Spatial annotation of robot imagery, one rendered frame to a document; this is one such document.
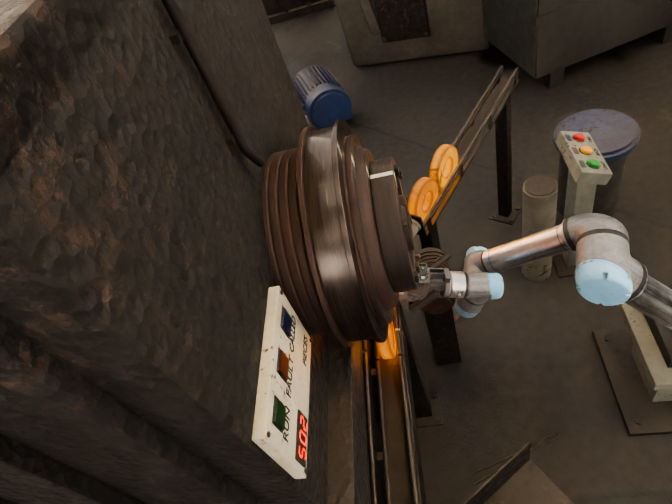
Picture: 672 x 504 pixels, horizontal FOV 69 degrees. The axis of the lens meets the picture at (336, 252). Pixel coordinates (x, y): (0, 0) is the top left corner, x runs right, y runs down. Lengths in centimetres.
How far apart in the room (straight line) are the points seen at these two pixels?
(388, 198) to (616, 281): 60
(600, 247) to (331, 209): 71
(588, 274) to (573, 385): 86
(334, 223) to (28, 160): 50
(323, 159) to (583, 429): 145
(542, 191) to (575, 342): 62
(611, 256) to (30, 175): 115
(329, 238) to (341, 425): 44
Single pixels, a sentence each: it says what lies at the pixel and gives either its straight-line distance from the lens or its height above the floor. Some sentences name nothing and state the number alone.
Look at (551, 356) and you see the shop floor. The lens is 210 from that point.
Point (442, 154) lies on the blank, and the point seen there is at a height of 80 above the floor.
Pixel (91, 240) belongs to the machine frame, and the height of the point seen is 161.
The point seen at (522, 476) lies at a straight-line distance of 129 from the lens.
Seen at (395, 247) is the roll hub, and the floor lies 118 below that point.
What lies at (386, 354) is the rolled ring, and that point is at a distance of 127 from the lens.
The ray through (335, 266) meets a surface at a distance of 82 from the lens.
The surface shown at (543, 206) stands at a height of 47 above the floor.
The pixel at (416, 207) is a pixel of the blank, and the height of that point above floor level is 74.
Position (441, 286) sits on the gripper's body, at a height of 72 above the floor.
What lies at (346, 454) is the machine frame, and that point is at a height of 87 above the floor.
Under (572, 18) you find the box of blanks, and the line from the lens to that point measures 319.
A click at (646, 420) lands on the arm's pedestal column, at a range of 203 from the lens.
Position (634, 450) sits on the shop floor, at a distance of 200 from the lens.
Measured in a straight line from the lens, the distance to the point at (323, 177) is 85.
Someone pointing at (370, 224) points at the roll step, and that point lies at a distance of 86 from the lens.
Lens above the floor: 185
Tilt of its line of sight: 46 degrees down
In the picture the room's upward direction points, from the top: 23 degrees counter-clockwise
